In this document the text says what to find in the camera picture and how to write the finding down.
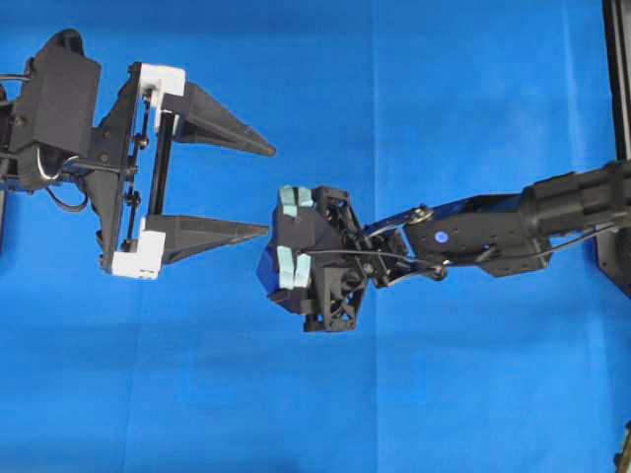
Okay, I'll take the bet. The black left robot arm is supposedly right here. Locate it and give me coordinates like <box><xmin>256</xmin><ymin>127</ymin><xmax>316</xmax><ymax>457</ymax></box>
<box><xmin>1</xmin><ymin>48</ymin><xmax>274</xmax><ymax>280</ymax></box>

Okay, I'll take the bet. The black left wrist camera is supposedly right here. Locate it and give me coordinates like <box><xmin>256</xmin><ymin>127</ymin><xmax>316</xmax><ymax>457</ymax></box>
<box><xmin>1</xmin><ymin>29</ymin><xmax>101</xmax><ymax>191</ymax></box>

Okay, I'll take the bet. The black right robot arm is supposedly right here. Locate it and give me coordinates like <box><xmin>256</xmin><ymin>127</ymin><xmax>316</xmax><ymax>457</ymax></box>
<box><xmin>257</xmin><ymin>161</ymin><xmax>630</xmax><ymax>332</ymax></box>

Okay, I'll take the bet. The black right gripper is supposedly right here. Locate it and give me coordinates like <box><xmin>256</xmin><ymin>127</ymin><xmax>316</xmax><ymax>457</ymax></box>
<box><xmin>268</xmin><ymin>185</ymin><xmax>367</xmax><ymax>332</ymax></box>

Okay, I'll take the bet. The blue block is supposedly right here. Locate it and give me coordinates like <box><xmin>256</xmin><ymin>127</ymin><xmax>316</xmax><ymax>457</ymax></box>
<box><xmin>256</xmin><ymin>238</ymin><xmax>280</xmax><ymax>297</ymax></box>

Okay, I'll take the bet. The blue table mat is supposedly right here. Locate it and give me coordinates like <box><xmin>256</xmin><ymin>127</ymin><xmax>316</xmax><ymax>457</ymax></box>
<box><xmin>1</xmin><ymin>1</ymin><xmax>630</xmax><ymax>472</ymax></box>

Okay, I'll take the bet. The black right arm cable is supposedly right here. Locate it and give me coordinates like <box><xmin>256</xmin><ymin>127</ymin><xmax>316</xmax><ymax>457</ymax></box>
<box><xmin>295</xmin><ymin>219</ymin><xmax>622</xmax><ymax>270</ymax></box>

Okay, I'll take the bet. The black aluminium frame rail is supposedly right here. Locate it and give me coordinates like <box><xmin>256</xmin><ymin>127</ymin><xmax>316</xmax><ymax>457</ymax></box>
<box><xmin>596</xmin><ymin>0</ymin><xmax>630</xmax><ymax>297</ymax></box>

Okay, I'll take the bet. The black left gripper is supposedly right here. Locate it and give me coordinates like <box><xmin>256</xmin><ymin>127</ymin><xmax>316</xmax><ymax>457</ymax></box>
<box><xmin>85</xmin><ymin>62</ymin><xmax>276</xmax><ymax>280</ymax></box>

